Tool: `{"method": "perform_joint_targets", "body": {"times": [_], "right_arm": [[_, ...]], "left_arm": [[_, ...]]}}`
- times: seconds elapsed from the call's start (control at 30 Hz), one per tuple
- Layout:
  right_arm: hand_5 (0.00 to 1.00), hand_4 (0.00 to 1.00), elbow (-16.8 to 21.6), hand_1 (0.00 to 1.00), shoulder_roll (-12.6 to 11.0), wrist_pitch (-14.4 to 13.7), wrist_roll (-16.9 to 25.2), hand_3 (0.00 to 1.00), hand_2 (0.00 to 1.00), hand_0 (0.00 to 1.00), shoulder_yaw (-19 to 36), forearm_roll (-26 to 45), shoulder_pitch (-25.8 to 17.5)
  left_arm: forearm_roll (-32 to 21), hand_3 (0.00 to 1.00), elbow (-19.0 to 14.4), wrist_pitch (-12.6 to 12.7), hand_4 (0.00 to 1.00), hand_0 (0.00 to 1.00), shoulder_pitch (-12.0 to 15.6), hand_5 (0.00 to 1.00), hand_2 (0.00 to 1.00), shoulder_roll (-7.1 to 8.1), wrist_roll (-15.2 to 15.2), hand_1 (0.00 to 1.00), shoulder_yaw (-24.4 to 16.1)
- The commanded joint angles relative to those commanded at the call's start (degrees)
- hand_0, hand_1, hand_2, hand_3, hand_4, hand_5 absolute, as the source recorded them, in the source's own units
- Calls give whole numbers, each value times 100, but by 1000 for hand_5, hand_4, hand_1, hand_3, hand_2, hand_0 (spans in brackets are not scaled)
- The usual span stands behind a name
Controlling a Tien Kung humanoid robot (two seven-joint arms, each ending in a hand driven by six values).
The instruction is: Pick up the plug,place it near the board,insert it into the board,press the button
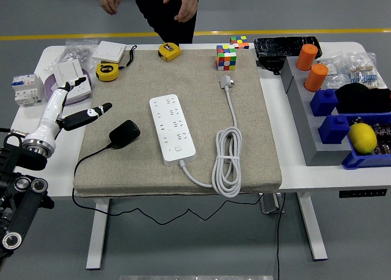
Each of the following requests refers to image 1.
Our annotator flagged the dark circuit board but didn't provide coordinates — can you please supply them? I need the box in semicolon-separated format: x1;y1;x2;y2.
351;116;391;157

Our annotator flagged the white two-rocker switch panel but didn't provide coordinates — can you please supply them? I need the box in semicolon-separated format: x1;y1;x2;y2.
54;59;85;86

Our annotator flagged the thin black adapter cord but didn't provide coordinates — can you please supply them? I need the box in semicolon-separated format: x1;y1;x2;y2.
71;141;263;226

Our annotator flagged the round yellow tape measure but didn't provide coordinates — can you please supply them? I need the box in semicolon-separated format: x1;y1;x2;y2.
95;45;137;83

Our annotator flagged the large colourful puzzle cube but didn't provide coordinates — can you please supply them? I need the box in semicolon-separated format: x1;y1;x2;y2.
216;44;238;72

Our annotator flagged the white circuit breaker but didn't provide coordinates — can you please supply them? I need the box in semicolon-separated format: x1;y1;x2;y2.
11;73;45;108

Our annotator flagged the small colourful puzzle cube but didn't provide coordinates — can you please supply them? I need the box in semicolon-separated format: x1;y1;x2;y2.
229;35;250;50

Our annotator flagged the white socket panel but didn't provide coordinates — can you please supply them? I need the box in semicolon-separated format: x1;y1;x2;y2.
64;76;93;99

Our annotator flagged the person's left hand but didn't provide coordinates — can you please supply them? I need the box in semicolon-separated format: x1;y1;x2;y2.
163;0;200;22

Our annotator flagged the black plug adapter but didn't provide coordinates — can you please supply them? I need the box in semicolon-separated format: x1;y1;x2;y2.
109;119;141;150

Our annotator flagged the black plastic tray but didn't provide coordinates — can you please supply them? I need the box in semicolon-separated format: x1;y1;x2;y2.
253;35;324;61

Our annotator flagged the white power strip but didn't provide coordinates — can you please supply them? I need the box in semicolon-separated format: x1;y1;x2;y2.
148;93;197;167

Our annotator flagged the orange cylinder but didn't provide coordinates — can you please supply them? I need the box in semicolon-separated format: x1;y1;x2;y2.
304;63;329;93
295;43;319;72

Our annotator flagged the large white switch panel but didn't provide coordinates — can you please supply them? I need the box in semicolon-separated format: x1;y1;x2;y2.
91;40;127;64

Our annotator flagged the black desk control panel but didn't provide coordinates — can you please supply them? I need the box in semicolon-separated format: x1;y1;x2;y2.
338;188;388;199

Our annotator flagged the purple bowl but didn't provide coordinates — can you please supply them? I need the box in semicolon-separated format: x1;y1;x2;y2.
44;68;96;106

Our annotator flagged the black hanging cable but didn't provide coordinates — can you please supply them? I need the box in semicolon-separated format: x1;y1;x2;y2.
276;193;287;280

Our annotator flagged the white power strip cord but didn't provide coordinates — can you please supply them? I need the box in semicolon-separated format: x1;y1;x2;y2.
179;74;244;199

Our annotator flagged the grey stepped stand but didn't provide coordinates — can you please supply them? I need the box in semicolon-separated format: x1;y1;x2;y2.
280;56;352;167

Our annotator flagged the blue plastic bin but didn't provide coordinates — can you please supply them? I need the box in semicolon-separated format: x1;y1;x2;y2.
341;112;391;171

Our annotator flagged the clear bag of small parts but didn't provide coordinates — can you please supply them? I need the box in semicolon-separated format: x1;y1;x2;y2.
319;56;352;90

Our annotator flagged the boxy yellow tape measure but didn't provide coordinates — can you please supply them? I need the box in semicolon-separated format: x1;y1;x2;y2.
158;42;182;62

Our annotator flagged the grey box under table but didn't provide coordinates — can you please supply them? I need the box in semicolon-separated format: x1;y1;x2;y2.
258;193;287;215

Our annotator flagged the person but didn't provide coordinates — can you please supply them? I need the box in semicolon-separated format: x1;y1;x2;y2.
134;0;200;45

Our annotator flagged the black cloth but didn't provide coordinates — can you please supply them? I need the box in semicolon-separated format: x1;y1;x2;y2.
334;83;391;115

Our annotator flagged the grey-brown mat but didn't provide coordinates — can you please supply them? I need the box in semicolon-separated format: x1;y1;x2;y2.
72;49;282;198

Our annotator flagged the white table leg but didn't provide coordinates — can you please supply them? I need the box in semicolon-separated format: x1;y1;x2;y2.
294;191;329;261
85;197;111;270

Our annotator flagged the clear bag of screws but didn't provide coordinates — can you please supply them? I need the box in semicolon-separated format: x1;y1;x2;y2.
43;39;99;73

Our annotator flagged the blue block with knob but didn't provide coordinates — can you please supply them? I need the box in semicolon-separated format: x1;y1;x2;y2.
310;88;339;117
317;114;351;145

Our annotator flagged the clear bag of resistors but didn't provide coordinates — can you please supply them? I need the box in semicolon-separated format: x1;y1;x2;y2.
345;52;379;90

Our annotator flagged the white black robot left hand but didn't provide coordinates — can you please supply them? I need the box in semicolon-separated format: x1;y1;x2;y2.
23;76;113;149

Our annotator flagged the yellow lemon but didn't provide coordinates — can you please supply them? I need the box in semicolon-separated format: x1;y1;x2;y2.
348;123;378;155

